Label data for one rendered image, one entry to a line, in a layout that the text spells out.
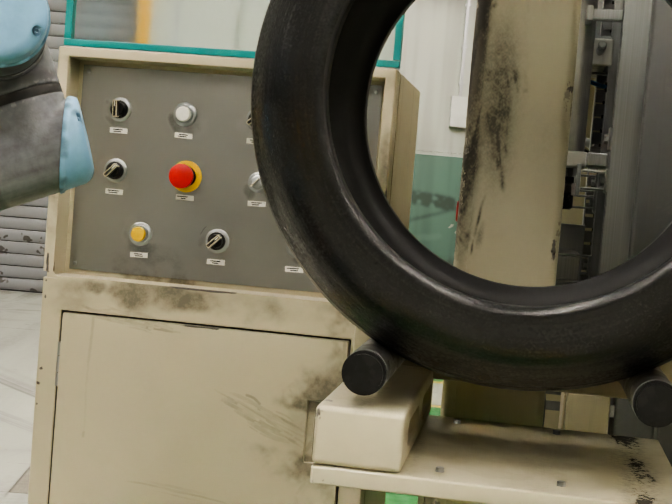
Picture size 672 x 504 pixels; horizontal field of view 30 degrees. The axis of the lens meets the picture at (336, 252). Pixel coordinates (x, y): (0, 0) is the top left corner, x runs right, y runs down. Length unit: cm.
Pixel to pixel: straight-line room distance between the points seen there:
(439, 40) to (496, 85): 893
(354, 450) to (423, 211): 915
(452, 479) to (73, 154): 50
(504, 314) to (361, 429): 18
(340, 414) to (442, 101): 928
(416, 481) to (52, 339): 98
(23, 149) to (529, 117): 63
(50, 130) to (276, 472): 88
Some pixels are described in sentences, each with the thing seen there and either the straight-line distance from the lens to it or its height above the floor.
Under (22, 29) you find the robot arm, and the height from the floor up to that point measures 119.
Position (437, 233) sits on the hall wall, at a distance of 1038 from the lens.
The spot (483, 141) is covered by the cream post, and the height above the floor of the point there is 115.
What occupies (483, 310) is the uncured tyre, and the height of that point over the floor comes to 97.
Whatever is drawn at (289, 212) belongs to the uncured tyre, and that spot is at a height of 105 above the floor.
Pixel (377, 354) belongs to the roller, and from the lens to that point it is 123.
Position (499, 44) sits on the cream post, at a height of 127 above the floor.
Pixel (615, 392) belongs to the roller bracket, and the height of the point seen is 86.
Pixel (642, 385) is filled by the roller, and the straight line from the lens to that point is 123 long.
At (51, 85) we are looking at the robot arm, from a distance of 132.
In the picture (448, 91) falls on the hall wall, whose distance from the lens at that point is 1048.
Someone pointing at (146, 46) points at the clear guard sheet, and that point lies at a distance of 206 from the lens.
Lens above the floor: 108
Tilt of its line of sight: 3 degrees down
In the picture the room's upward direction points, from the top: 5 degrees clockwise
